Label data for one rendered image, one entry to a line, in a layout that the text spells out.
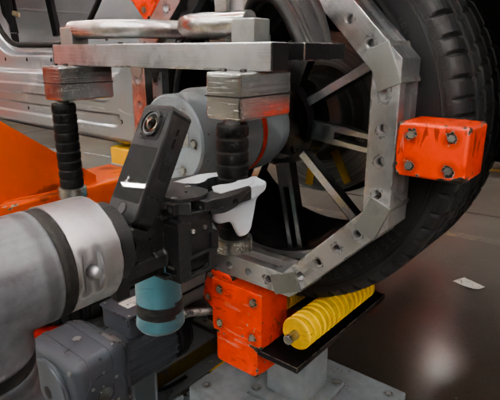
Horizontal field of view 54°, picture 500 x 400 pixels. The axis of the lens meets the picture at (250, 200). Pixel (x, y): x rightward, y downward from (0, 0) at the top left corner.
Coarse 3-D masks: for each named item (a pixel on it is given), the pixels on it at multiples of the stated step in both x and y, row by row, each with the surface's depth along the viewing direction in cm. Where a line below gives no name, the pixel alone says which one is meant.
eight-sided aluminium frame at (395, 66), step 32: (160, 0) 85; (192, 0) 86; (320, 0) 66; (352, 0) 63; (352, 32) 64; (384, 32) 62; (384, 64) 62; (416, 64) 64; (384, 96) 64; (416, 96) 66; (384, 128) 69; (384, 160) 65; (384, 192) 66; (352, 224) 70; (384, 224) 67; (224, 256) 89; (256, 256) 90; (320, 256) 75; (288, 288) 81
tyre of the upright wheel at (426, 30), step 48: (384, 0) 69; (432, 0) 65; (432, 48) 66; (480, 48) 72; (432, 96) 67; (480, 96) 71; (432, 192) 70; (384, 240) 77; (432, 240) 81; (336, 288) 85
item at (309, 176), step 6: (336, 150) 98; (336, 156) 98; (336, 162) 98; (342, 162) 97; (342, 168) 98; (306, 174) 103; (312, 174) 103; (342, 174) 98; (306, 180) 104; (312, 180) 103; (348, 180) 97
